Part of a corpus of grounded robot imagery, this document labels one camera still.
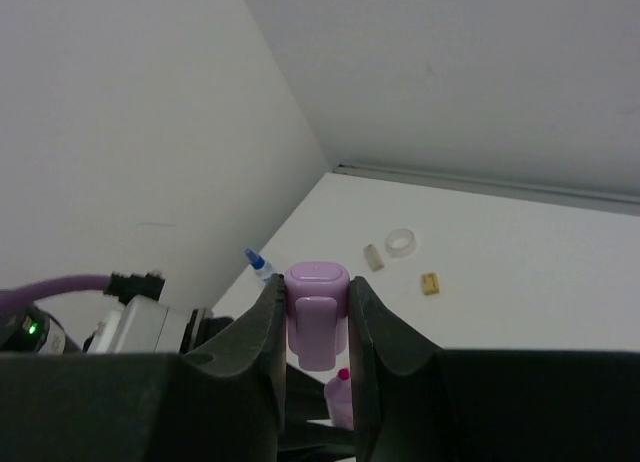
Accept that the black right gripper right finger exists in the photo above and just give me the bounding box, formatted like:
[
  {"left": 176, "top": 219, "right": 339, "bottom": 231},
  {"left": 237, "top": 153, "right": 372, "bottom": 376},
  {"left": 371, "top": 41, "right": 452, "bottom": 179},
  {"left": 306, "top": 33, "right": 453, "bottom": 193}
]
[{"left": 348, "top": 277, "right": 639, "bottom": 461}]

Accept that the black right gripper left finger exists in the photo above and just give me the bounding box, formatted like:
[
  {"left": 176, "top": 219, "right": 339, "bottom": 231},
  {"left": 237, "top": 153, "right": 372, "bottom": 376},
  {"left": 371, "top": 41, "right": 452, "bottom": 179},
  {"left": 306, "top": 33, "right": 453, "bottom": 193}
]
[{"left": 1, "top": 275, "right": 286, "bottom": 461}]

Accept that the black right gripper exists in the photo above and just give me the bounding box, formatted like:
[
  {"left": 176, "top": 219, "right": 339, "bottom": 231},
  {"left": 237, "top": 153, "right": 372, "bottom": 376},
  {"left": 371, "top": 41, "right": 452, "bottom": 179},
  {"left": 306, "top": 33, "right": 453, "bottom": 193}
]
[{"left": 0, "top": 306, "right": 356, "bottom": 462}]

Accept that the purple translucent highlighter pen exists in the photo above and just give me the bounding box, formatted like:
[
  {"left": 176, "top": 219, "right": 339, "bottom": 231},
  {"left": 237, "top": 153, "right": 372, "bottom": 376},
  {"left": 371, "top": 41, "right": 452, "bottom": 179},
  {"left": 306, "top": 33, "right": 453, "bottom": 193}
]
[{"left": 283, "top": 260, "right": 354, "bottom": 431}]

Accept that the blue cap spray bottle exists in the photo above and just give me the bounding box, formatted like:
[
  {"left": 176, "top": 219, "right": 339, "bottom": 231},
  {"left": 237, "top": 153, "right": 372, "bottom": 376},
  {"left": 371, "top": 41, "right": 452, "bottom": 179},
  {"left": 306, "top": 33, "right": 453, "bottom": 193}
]
[{"left": 244, "top": 248, "right": 279, "bottom": 285}]

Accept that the tan small eraser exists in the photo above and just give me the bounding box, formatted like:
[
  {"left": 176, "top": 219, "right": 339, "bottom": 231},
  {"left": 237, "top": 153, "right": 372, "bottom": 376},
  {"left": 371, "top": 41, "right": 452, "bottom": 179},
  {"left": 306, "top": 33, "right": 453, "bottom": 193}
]
[{"left": 421, "top": 273, "right": 440, "bottom": 296}]

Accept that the beige rectangular eraser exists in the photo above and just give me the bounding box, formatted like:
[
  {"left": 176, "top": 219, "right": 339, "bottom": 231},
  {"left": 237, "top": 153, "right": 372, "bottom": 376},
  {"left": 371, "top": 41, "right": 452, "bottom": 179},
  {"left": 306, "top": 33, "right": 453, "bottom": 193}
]
[{"left": 363, "top": 244, "right": 385, "bottom": 272}]

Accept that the clear tape roll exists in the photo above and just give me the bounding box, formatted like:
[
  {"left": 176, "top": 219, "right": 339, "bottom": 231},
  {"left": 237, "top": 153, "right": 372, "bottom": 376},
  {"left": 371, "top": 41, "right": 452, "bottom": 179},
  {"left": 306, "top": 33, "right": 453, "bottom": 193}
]
[{"left": 385, "top": 228, "right": 417, "bottom": 258}]

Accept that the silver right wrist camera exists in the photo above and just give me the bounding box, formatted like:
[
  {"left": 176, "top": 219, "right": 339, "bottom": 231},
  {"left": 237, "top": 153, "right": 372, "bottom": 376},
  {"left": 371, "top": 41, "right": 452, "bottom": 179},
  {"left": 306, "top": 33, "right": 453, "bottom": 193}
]
[{"left": 83, "top": 272, "right": 213, "bottom": 354}]

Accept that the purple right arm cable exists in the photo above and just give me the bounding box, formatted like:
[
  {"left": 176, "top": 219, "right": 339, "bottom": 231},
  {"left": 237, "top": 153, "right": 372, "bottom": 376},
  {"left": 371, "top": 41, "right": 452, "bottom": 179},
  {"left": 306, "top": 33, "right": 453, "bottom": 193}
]
[{"left": 0, "top": 275, "right": 111, "bottom": 316}]

